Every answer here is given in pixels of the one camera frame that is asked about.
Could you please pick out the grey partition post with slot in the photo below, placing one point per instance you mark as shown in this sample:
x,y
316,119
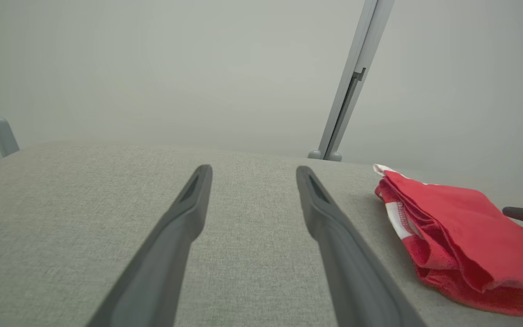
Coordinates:
x,y
347,81

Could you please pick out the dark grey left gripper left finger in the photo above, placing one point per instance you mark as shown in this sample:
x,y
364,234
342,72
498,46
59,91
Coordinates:
x,y
161,263

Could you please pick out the red Bulls 23 jersey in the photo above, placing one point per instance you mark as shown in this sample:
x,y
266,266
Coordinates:
x,y
470,236

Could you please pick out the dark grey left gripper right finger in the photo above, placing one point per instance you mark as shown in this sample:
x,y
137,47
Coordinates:
x,y
352,268

